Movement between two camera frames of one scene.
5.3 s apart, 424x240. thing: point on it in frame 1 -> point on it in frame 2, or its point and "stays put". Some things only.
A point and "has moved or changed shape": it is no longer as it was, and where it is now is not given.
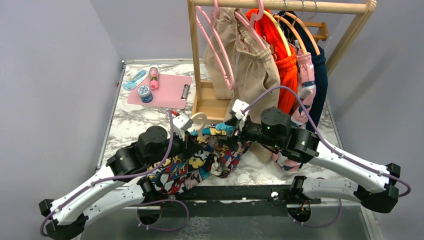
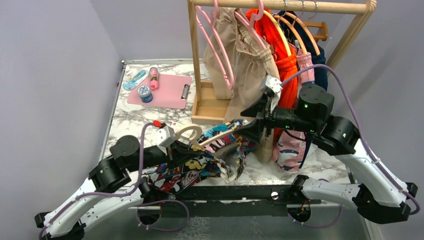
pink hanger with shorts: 250,25 stays put
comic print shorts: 174,173 has moved or changed shape
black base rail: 227,202 stays put
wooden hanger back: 306,30 stays put
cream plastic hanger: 199,121 -> 206,140
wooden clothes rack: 204,107 stays put
